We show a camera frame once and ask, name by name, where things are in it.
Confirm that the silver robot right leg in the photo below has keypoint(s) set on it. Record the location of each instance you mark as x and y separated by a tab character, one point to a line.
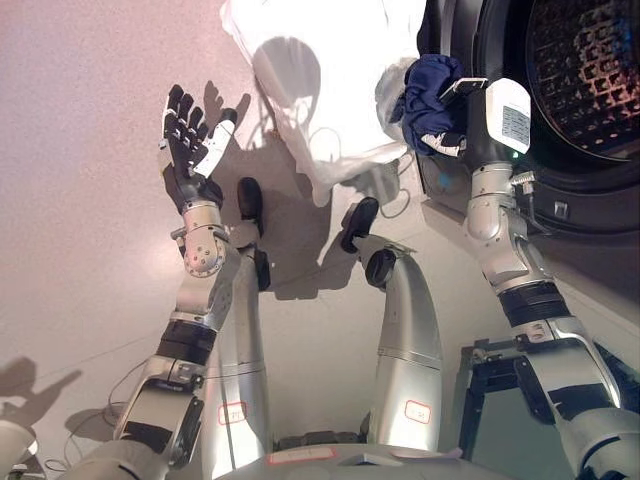
407	350

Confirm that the dark grey washing machine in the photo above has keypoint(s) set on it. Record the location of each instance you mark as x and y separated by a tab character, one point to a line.
575	165

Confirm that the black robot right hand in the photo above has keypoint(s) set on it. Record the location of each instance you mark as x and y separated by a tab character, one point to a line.
507	115

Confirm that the clear plastic laundry bag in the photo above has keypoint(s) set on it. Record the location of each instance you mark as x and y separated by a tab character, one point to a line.
340	75

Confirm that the dark blue clothes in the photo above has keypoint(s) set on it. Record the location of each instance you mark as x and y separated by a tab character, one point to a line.
425	107

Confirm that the white round object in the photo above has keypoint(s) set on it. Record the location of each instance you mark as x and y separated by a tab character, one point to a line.
15	445

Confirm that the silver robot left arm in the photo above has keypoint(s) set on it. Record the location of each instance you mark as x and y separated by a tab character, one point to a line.
200	295

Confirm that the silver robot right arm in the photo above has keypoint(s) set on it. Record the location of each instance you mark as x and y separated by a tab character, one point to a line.
505	240

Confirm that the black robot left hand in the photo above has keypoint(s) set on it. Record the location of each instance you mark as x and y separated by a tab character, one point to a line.
187	145

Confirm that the grey robot torso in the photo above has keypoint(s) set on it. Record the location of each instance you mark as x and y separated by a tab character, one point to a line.
325	465

